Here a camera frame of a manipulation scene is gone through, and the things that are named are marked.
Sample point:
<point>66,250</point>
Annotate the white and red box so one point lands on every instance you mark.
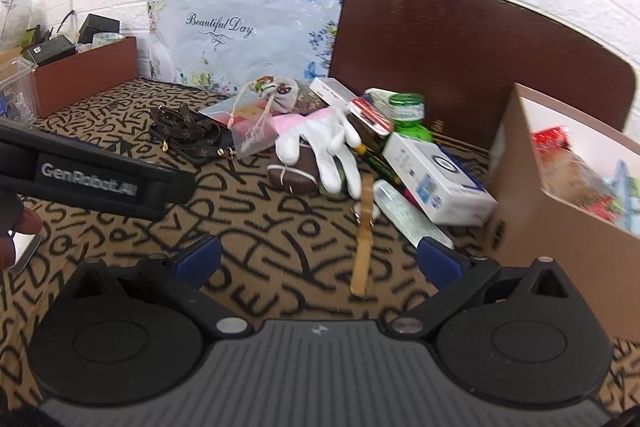
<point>332,92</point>

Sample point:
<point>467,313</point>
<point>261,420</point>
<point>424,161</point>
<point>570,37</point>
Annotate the dark floral pouch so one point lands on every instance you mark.
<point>309,99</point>

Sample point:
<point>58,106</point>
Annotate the light blue item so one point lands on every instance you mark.
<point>622,192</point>

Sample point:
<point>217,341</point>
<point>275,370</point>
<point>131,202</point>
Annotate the white glove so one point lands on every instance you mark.
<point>310,147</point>

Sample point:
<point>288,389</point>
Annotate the white tube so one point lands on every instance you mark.
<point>407,214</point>

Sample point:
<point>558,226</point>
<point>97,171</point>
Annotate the floral plastic bag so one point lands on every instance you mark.
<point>240,7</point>

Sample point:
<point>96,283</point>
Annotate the pink-capped highlighter pen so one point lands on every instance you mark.
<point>380,164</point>

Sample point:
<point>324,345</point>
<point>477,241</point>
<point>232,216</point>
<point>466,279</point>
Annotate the dark brown wooden board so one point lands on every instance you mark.
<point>450,52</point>

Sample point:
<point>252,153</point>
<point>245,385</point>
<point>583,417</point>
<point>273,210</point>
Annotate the white and blue box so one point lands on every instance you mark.
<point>435,182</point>

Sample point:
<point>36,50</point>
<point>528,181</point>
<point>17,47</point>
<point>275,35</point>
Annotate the letter-print blanket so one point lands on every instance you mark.
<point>280,257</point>

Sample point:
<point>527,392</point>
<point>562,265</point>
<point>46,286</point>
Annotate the brown open box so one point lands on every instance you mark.
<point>85,74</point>

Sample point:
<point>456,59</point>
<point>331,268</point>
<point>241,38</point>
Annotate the clear plastic box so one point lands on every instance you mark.
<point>252,134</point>

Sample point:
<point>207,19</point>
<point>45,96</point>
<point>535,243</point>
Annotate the black box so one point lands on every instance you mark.
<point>50,49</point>
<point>100,24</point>

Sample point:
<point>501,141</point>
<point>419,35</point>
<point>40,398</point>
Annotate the cardboard box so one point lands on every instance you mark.
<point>560,247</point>

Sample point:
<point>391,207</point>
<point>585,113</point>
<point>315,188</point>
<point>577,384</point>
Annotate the white plastic wrapper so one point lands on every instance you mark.
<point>377,96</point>

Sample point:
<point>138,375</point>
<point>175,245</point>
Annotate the wooden stick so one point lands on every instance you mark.
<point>364,252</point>

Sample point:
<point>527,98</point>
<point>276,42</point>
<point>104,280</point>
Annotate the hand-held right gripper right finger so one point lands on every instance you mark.
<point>437,263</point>

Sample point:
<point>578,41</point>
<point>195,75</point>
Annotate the brown pouch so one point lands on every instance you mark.
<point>292,172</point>

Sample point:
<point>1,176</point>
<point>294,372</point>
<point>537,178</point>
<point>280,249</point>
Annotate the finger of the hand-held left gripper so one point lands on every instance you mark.
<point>150,189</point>

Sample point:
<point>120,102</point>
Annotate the clear plastic container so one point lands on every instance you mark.
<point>15,87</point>

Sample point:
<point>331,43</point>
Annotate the green repellent bottle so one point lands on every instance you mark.
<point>407,112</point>

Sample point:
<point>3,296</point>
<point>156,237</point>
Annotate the pink cloth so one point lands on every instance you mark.
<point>290,122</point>

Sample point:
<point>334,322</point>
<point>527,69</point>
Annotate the person's left hand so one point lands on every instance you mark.
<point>30,222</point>

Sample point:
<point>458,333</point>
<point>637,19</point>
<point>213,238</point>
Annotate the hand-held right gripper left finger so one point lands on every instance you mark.
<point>197,257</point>

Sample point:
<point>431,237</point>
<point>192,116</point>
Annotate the clear tape roll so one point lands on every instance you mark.
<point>107,39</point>

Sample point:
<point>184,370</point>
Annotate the red and white card packet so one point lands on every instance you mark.
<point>370,114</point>

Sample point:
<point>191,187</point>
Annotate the red flat box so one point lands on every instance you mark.
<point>245,117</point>

